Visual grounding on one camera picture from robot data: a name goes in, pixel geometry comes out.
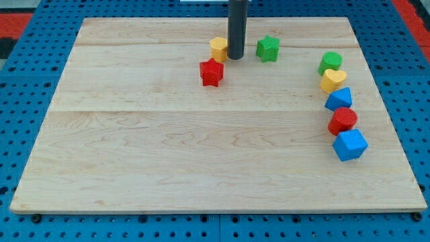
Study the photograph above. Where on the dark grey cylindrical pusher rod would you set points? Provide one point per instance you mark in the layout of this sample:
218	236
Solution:
237	22

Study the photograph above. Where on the green star block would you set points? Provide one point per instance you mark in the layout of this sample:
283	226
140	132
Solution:
268	48

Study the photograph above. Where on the red star block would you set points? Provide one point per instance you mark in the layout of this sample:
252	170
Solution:
211	72

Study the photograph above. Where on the yellow hexagon block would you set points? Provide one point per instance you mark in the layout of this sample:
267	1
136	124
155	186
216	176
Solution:
218	49

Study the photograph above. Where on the green cylinder block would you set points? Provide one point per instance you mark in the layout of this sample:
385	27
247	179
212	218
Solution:
330	60

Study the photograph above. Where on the light wooden board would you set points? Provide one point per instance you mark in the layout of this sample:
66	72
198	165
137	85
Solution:
131	129

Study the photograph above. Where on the yellow heart block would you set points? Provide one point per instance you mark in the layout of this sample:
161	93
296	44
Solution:
332	80

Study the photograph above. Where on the blue triangle block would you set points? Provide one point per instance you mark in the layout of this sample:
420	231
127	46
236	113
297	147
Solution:
341	98

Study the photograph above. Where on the red cylinder block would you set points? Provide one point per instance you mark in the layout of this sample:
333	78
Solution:
343	119

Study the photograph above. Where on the blue cube block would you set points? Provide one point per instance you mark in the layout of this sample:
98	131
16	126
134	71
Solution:
350	144

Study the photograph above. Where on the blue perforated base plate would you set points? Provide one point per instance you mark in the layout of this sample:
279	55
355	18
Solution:
33	68

